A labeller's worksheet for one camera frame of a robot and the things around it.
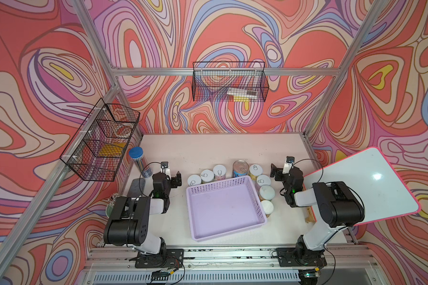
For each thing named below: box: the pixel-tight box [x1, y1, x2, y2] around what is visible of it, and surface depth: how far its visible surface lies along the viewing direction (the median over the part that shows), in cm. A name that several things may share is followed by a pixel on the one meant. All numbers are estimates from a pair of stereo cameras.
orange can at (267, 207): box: [260, 199, 275, 218], surface depth 82 cm
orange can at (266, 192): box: [258, 184, 276, 202], surface depth 86 cm
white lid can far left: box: [187, 174, 202, 187], surface depth 93 cm
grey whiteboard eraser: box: [127, 178, 146, 198], surface depth 94 cm
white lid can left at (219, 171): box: [212, 164, 227, 181], surface depth 97 cm
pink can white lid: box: [256, 174, 272, 187], surface depth 93 cm
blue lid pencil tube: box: [128, 146, 153, 179], surface depth 92 cm
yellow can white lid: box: [248, 163, 263, 181], surface depth 97 cm
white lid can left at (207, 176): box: [200, 169, 216, 184], surface depth 95 cm
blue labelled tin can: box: [232, 159, 250, 178], surface depth 93 cm
